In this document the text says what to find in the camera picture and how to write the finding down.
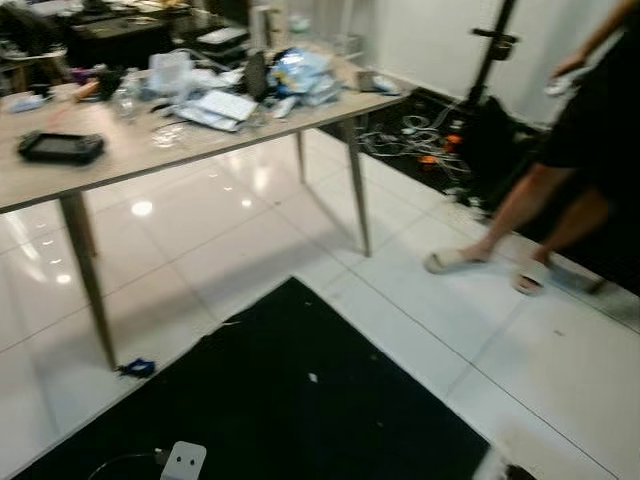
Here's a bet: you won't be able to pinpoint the beige slipper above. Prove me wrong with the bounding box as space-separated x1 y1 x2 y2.
423 247 491 275
512 258 553 297

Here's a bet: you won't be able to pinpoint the person in black shorts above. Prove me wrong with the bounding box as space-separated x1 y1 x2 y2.
423 0 640 297

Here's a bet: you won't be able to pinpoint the black bag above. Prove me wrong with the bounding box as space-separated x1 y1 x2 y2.
465 97 541 201

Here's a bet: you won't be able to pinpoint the black tripod stand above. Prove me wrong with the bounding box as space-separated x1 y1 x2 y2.
465 0 521 111

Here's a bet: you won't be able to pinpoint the blue plastic bag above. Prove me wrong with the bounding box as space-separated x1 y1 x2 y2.
268 47 343 108

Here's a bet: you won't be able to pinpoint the black floor mat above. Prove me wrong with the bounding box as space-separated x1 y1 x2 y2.
10 277 496 480

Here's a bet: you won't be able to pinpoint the upright black device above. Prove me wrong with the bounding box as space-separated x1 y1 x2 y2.
243 50 269 101

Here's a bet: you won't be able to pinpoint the white paper pack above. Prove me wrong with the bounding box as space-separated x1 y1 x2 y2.
172 90 259 133

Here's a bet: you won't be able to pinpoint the light wooden table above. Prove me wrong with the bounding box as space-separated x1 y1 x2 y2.
0 50 413 371

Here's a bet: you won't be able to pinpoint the white plastic bag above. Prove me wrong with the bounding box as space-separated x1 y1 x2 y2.
148 50 196 99

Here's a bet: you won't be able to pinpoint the small blue object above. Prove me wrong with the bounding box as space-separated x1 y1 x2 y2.
120 358 158 379

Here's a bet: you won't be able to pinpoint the clear plastic bottle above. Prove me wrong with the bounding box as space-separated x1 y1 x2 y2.
113 68 144 121

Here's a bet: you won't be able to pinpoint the black equipment case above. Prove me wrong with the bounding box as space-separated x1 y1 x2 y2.
68 12 201 69

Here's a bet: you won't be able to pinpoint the black tablet device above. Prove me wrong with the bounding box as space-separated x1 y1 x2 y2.
17 130 106 167

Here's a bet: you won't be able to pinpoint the tangled floor cables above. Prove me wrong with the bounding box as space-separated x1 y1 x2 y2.
355 100 471 196

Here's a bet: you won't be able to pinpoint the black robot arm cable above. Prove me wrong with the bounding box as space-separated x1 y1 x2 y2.
88 450 166 480

